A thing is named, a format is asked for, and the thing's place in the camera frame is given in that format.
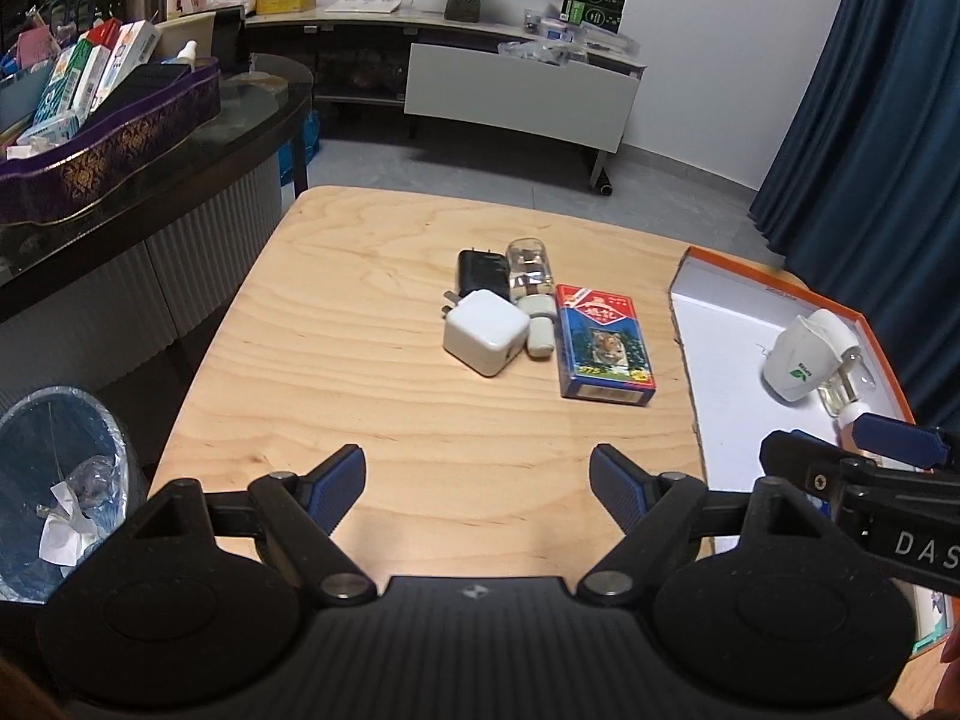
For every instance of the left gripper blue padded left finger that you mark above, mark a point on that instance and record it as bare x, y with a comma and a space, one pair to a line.
329, 491

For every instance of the black wall charger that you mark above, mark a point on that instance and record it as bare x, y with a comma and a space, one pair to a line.
482, 269

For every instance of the green white medicine box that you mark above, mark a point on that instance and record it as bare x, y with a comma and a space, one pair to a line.
64, 79

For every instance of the clear glass liquid bottle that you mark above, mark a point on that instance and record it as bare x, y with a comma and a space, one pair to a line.
529, 269

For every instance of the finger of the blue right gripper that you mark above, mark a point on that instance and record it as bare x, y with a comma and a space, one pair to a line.
901, 441

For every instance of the white mosquito repellent plug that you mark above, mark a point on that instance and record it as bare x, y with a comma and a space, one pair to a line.
818, 355

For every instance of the white TV cabinet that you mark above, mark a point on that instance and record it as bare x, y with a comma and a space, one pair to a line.
426, 66

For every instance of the blue curtain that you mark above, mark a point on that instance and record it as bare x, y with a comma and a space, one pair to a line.
861, 201

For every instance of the orange rimmed white tray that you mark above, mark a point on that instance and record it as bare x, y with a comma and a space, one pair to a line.
727, 316

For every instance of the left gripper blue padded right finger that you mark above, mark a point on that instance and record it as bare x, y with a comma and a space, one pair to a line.
625, 490

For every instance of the white cube charger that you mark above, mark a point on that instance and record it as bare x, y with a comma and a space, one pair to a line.
483, 331

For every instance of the black green product box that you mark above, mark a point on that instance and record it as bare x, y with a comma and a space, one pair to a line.
601, 14

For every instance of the small white dropper bottle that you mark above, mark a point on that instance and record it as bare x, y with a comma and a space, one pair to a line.
187, 56

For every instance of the blue trash bin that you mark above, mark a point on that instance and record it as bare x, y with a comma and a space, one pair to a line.
70, 478

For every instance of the clear plastic wrap pile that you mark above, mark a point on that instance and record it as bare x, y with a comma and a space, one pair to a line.
554, 53

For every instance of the black glass side table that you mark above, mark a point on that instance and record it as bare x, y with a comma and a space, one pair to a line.
87, 300

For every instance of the white red medicine box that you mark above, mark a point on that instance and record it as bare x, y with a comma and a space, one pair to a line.
135, 45

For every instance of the purple gold storage tray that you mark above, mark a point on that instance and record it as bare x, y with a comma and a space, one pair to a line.
51, 187

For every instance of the red blue playing card box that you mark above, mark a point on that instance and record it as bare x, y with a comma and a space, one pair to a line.
601, 351

